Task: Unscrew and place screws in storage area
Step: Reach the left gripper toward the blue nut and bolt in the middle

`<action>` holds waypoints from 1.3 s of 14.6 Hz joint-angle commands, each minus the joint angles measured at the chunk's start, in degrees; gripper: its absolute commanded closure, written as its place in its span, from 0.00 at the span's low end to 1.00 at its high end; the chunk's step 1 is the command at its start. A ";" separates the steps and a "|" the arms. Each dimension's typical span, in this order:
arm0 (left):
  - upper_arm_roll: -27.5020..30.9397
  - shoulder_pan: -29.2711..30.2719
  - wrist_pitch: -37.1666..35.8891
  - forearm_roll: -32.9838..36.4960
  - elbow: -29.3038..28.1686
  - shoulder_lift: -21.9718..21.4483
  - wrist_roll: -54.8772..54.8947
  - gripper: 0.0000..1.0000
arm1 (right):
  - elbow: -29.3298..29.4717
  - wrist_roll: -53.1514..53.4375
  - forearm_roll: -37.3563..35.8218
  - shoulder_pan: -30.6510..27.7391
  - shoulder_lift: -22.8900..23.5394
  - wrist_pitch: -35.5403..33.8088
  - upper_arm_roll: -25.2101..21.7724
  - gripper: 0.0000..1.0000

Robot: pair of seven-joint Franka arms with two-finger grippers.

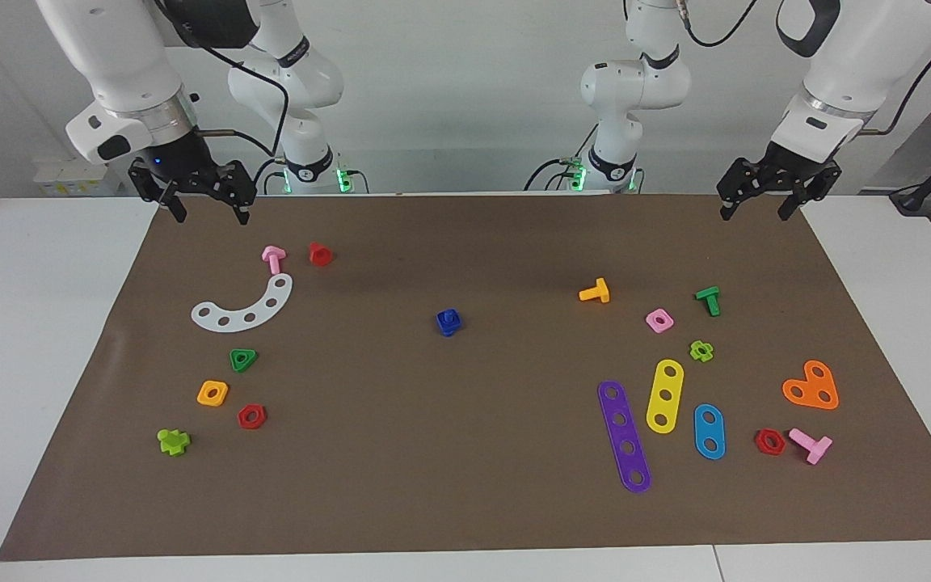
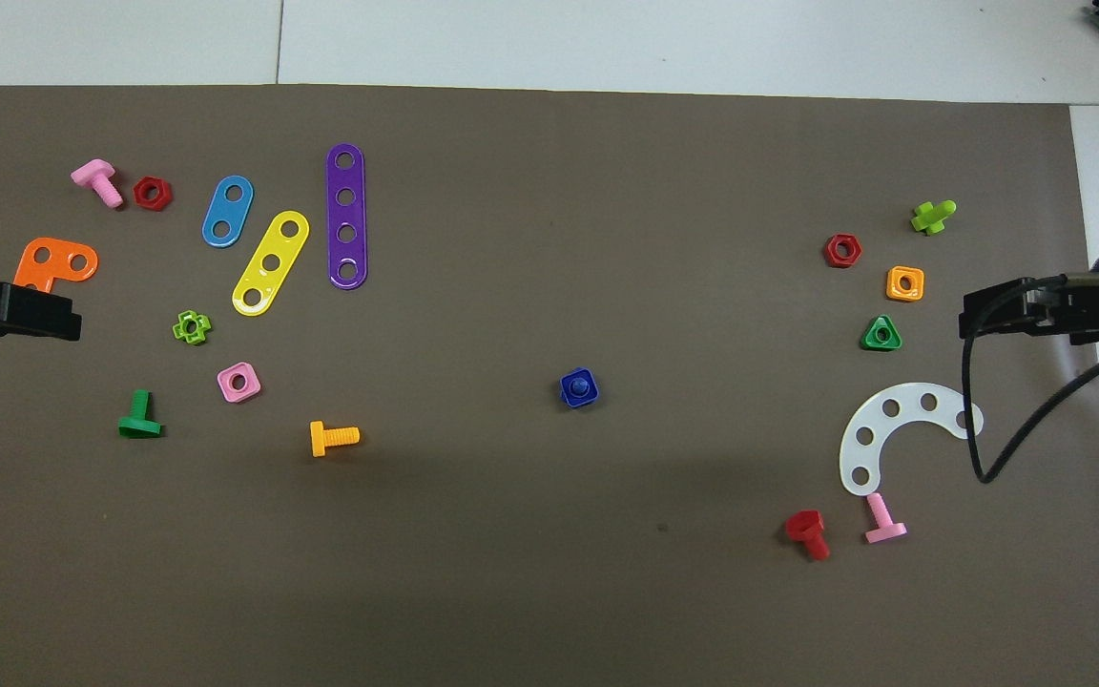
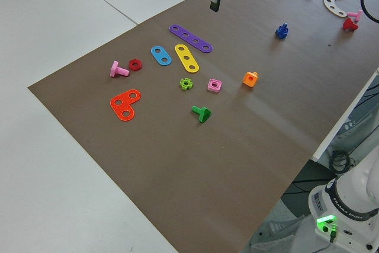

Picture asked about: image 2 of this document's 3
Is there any white curved toy strip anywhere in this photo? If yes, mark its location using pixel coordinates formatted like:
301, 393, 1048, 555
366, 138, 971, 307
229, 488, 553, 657
839, 383, 985, 498

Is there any yellow three-hole toy strip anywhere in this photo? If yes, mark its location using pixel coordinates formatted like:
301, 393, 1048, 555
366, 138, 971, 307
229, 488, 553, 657
231, 210, 311, 317

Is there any orange square toy nut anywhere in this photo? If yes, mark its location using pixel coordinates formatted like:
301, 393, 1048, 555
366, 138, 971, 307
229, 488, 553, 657
885, 265, 925, 303

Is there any orange-yellow toy bolt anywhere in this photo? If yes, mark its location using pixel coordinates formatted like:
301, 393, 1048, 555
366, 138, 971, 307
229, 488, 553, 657
309, 421, 361, 459

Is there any brown table mat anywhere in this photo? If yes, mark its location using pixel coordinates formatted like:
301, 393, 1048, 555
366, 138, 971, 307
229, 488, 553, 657
0, 84, 1099, 687

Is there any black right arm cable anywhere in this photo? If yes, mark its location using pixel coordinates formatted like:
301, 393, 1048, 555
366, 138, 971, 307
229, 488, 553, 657
962, 275, 1099, 486

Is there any dark green toy bolt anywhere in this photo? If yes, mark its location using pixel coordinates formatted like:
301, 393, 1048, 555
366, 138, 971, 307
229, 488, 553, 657
117, 389, 164, 440

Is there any purple four-hole toy strip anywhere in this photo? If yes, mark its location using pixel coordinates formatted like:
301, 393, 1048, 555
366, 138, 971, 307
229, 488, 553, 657
325, 143, 369, 290

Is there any blue square toy nut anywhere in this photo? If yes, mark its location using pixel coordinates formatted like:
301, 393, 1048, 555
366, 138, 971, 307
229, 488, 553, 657
559, 367, 601, 409

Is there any lime green toy bolt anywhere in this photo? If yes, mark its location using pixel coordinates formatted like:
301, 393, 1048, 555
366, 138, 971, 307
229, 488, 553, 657
910, 199, 958, 237

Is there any blue two-hole toy strip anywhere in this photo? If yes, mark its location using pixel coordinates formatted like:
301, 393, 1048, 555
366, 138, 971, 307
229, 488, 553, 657
201, 175, 255, 249

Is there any pink square toy nut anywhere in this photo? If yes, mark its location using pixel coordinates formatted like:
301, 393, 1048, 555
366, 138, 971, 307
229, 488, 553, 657
217, 362, 262, 405

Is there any red toy bolt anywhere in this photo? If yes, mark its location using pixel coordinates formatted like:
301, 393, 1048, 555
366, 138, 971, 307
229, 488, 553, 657
785, 510, 832, 562

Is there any pink toy bolt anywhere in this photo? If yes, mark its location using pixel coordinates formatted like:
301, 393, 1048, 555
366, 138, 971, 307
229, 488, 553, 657
864, 492, 908, 546
70, 158, 124, 210

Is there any orange angled toy plate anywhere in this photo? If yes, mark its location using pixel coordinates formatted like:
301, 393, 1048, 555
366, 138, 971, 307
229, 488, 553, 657
13, 237, 100, 295

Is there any green triangular toy nut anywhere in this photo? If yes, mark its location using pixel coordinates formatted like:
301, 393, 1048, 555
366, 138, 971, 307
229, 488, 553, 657
860, 314, 903, 352

